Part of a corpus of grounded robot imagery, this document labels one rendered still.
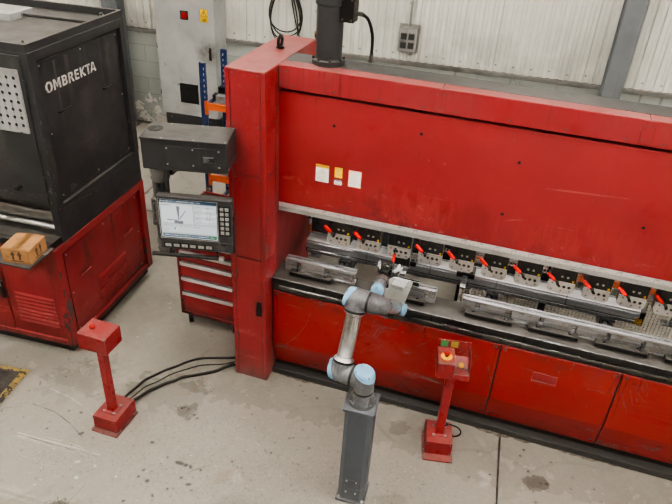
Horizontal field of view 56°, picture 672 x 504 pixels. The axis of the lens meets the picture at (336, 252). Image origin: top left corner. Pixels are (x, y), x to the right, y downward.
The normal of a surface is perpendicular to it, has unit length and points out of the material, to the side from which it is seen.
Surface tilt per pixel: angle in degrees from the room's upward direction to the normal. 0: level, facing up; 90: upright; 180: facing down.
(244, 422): 0
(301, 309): 90
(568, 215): 90
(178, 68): 90
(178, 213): 90
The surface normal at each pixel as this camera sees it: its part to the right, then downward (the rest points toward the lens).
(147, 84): -0.25, 0.51
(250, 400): 0.05, -0.85
